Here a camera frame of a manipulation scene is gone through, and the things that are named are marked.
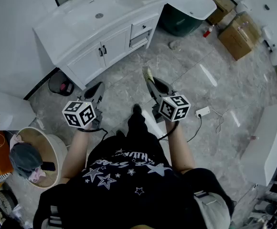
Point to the white bathtub with dark outside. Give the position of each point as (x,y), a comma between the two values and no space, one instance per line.
(186,8)

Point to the person's black trouser leg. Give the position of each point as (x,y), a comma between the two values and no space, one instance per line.
(137,125)

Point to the small brown cardboard box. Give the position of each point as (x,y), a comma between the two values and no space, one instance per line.
(220,6)

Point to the person's left forearm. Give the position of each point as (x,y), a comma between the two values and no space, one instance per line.
(75,151)

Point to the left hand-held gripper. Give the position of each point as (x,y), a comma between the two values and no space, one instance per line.
(79,114)

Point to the white power strip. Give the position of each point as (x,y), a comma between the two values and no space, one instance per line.
(203,111)

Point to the person's black star-print shirt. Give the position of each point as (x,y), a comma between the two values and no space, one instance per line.
(129,182)

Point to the person's right forearm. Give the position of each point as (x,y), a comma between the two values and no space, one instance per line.
(180,147)

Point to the black mesh trash bin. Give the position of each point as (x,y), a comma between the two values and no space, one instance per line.
(60,83)

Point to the pink cloth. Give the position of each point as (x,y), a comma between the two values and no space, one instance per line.
(37,175)

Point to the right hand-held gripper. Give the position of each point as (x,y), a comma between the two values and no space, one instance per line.
(174,108)

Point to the red bottle with white cap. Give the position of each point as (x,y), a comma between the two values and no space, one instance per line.
(207,32)

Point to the round beige basin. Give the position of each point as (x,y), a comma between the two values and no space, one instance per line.
(55,149)

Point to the large brown cardboard box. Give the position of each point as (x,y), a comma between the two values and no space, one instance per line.
(240,36)

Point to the black phone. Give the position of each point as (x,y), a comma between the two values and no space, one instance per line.
(48,166)

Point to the person's black shoe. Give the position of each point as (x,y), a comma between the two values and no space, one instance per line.
(136,108)

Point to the grey-blue bundled cloth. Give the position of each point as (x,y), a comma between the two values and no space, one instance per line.
(25,160)

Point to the grey shoulder bag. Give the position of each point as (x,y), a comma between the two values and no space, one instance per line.
(212,209)

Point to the white fixture with knobs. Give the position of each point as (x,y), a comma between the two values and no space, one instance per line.
(4,111)

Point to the yellow scrubbing sponge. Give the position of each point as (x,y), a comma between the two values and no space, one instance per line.
(148,73)

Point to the white vanity cabinet with sink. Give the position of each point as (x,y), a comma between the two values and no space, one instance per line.
(93,30)

